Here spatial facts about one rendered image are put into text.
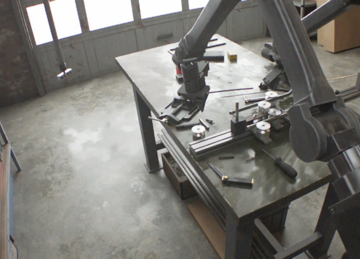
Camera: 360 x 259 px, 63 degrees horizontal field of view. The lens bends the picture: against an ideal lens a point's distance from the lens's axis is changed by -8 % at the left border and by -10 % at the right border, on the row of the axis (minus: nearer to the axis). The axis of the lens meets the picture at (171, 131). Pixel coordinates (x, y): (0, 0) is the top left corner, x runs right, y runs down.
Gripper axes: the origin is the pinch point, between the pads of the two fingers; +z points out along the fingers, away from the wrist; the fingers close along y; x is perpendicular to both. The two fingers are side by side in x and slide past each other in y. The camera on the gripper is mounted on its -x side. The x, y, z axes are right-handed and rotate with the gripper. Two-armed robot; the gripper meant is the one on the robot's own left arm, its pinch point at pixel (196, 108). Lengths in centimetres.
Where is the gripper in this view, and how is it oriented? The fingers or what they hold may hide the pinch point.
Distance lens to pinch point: 118.5
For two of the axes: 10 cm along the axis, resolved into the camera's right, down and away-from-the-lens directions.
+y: -8.7, -2.0, 4.4
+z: 1.8, 7.1, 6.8
